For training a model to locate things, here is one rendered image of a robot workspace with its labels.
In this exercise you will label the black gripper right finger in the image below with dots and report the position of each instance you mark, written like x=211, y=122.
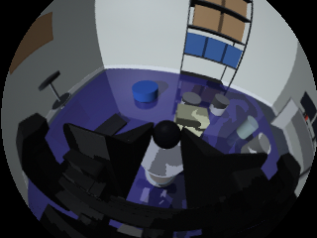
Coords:
x=205, y=168

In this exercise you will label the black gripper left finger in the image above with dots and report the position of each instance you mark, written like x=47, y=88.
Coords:
x=121, y=154

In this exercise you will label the olive-beige cube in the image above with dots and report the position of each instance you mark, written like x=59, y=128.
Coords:
x=194, y=118

